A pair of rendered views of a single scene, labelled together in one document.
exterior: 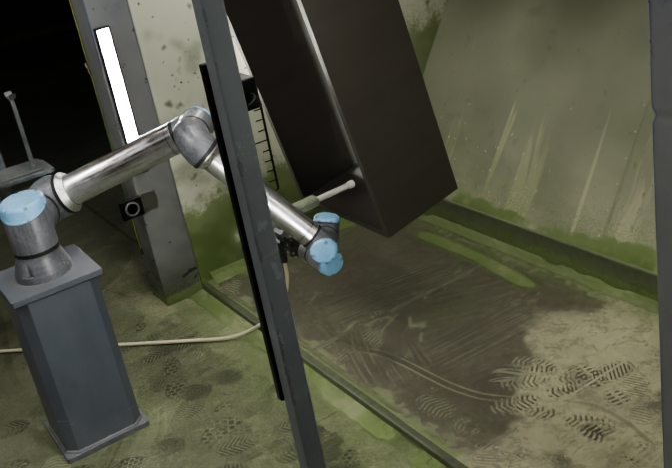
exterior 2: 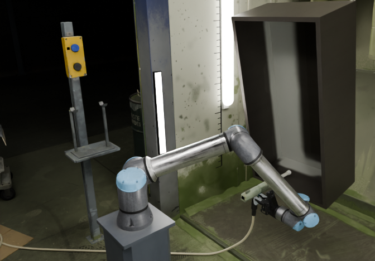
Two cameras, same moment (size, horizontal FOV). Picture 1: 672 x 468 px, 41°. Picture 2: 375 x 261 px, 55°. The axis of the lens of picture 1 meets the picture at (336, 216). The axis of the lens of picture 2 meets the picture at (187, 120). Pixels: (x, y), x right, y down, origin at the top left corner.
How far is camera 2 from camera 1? 1.46 m
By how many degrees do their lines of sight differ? 9
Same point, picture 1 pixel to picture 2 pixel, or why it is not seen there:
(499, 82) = not seen: hidden behind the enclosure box
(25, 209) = (136, 182)
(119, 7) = (167, 61)
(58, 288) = (150, 235)
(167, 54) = (184, 90)
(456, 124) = not seen: hidden behind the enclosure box
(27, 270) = (129, 221)
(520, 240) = (357, 207)
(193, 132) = (249, 143)
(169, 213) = (171, 176)
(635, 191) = not seen: outside the picture
